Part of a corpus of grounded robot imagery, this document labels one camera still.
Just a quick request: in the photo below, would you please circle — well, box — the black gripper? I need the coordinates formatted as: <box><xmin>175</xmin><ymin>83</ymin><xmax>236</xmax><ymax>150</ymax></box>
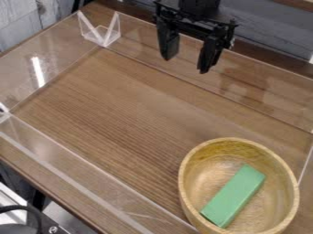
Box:
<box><xmin>153</xmin><ymin>0</ymin><xmax>238</xmax><ymax>74</ymax></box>

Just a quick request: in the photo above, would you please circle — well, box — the brown wooden bowl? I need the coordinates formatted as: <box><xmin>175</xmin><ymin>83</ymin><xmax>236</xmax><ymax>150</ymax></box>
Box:
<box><xmin>177</xmin><ymin>137</ymin><xmax>299</xmax><ymax>234</ymax></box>

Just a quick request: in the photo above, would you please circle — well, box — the green rectangular block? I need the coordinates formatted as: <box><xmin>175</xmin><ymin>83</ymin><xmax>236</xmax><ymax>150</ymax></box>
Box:
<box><xmin>199</xmin><ymin>165</ymin><xmax>264</xmax><ymax>229</ymax></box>

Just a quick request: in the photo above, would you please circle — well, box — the clear acrylic corner bracket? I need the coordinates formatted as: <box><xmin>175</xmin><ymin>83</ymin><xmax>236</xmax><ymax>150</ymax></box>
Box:
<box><xmin>77</xmin><ymin>11</ymin><xmax>120</xmax><ymax>48</ymax></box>

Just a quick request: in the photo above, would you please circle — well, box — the black metal bracket with bolt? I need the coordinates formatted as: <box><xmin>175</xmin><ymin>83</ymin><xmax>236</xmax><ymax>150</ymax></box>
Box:
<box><xmin>25</xmin><ymin>206</ymin><xmax>70</xmax><ymax>234</ymax></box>

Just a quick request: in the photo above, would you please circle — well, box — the black cable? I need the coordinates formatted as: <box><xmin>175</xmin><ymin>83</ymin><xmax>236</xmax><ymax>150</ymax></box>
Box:
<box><xmin>0</xmin><ymin>205</ymin><xmax>42</xmax><ymax>234</ymax></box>

